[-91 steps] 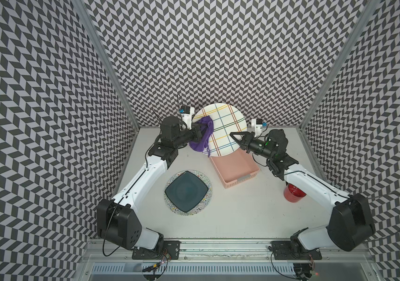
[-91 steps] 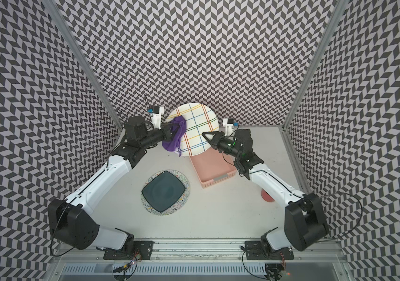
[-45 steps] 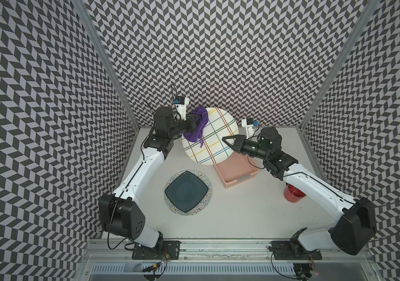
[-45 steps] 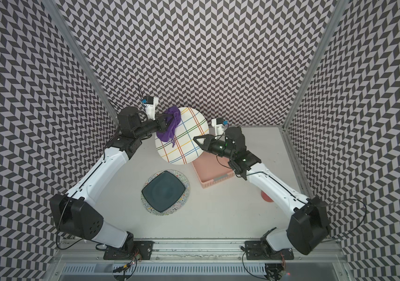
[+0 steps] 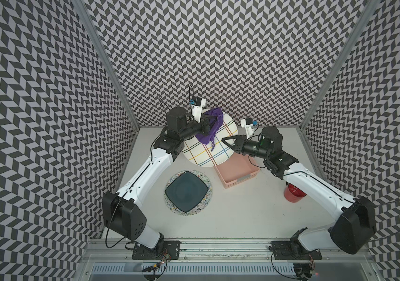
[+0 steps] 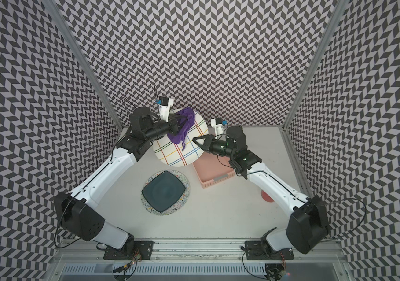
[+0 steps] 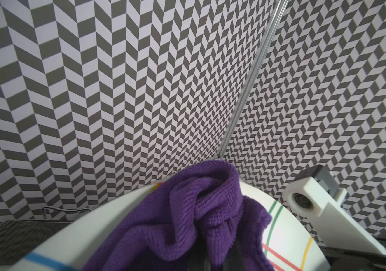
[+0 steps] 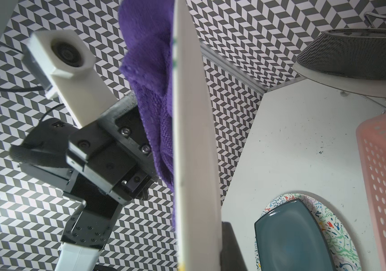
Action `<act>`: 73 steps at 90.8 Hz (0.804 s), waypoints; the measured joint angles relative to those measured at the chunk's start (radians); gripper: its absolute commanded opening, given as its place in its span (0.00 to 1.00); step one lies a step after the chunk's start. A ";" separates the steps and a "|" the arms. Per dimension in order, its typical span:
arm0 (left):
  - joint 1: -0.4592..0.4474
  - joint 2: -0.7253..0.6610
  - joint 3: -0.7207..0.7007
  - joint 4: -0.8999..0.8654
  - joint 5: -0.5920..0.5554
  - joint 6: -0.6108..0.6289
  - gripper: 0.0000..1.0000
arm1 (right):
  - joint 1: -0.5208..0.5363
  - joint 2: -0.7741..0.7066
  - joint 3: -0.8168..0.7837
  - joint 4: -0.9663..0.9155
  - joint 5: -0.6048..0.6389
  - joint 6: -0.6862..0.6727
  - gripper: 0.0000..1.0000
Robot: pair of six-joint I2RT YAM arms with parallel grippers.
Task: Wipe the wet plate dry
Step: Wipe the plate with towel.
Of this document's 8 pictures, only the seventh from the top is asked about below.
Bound purple cloth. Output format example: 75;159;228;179
83;160;273;271

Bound white plate coloured stripes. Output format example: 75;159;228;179
11;182;331;271

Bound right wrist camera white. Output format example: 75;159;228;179
282;165;386;255

